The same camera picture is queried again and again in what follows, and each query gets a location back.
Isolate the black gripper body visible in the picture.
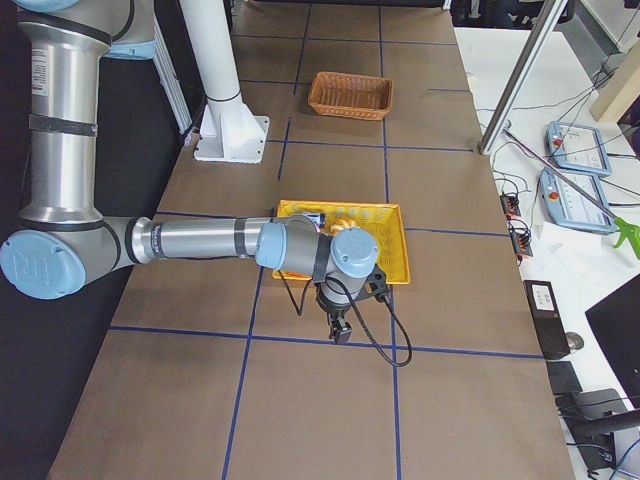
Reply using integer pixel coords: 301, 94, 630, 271
316, 284, 351, 325

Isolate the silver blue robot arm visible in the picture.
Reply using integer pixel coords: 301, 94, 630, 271
1, 1, 380, 344

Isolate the yellow plastic basket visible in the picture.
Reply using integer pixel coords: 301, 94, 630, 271
277, 200, 411, 285

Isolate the brown wicker basket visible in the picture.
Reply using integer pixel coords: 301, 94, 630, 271
307, 72, 393, 121

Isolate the toy croissant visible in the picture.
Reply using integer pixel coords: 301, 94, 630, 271
329, 218, 358, 235

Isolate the blue white toy car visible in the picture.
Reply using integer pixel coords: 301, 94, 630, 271
303, 212, 326, 230

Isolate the orange black connector lower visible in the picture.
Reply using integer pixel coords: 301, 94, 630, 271
508, 219, 533, 262

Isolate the orange black connector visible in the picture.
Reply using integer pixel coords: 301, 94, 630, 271
508, 219, 533, 262
500, 193, 521, 219

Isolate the orange black connector upper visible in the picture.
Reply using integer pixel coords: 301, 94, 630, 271
500, 193, 521, 219

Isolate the black box with label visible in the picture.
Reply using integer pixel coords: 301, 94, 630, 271
523, 280, 570, 360

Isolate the white pillar with base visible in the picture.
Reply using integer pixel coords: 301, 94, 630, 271
180, 0, 270, 164

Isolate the lower teach pendant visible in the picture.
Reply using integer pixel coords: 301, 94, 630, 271
539, 168, 617, 235

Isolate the teach pendant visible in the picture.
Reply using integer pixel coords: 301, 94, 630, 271
539, 168, 617, 235
547, 121, 612, 177

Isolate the black monitor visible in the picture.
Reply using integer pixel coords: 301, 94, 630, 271
586, 278, 639, 407

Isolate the upper teach pendant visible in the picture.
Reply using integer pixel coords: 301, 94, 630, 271
547, 121, 612, 177

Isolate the reacher grabber stick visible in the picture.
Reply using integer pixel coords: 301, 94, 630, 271
503, 127, 639, 258

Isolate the aluminium frame post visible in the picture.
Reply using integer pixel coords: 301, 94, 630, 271
478, 0, 568, 155

